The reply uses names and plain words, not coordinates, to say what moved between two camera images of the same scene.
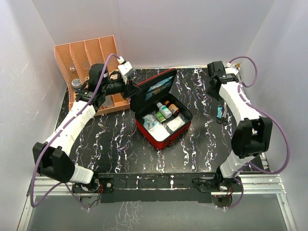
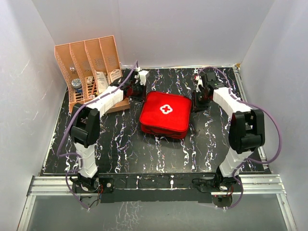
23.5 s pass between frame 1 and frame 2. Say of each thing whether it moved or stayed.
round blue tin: stayed
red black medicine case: moved
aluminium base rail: stayed
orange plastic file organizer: stayed
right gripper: moved
